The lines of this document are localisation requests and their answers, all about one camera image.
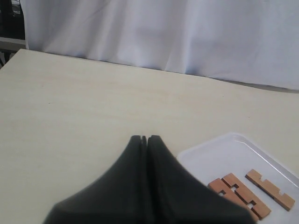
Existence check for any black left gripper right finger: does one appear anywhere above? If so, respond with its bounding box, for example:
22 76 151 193
147 135 254 224

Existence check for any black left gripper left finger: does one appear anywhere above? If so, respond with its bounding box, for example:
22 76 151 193
44 135 152 224

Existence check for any wooden notched piece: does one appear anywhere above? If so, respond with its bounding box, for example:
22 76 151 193
208 178 259 222
245 169 295 211
222 173 271 220

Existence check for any white plastic tray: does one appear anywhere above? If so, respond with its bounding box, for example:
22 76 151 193
177 133 299 224

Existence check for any white backdrop cloth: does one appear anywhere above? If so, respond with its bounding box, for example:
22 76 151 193
21 0 299 90

